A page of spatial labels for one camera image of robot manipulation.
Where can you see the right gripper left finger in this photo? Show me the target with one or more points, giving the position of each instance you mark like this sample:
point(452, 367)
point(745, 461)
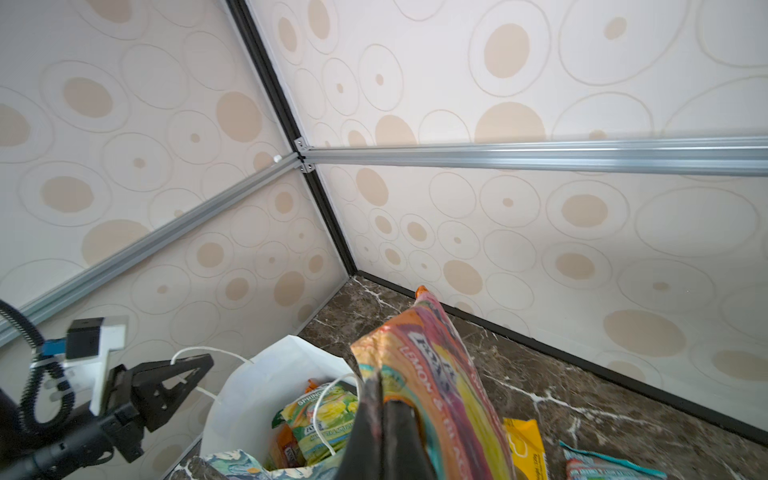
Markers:
point(363, 454)

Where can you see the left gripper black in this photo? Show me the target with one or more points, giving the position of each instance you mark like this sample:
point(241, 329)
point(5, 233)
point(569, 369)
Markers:
point(156, 389)

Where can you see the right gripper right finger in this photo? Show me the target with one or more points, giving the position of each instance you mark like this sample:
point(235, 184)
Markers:
point(404, 456)

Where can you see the green Fox's candy bag small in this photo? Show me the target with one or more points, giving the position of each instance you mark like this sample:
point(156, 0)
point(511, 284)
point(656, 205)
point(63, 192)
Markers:
point(319, 422)

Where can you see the orange snack bag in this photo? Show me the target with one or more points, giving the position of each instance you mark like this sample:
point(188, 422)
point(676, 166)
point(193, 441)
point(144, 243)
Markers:
point(284, 451)

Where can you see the floral white paper bag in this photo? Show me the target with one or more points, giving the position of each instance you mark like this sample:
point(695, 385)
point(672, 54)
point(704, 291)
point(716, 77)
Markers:
point(241, 414)

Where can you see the pink Fox's candy bag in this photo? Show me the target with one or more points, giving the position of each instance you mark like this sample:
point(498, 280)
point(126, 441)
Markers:
point(419, 359)

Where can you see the yellow snack bag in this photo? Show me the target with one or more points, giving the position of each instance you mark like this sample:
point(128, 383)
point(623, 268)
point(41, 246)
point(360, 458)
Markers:
point(527, 449)

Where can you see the teal Fox's candy bag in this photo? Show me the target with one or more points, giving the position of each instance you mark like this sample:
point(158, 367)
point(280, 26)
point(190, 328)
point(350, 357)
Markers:
point(588, 465)

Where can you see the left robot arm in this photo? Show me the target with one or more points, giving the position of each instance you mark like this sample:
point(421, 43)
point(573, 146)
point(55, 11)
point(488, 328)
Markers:
point(45, 404)

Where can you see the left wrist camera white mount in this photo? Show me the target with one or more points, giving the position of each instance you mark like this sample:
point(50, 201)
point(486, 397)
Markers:
point(88, 372)

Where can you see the aluminium rail left side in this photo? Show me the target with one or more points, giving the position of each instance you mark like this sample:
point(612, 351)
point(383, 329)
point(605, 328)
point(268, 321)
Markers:
point(85, 283)

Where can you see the black frame post left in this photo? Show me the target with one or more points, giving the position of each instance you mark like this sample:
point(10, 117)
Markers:
point(249, 33)

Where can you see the horizontal aluminium rail back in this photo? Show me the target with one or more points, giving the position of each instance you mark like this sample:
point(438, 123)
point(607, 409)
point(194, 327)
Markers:
point(721, 156)

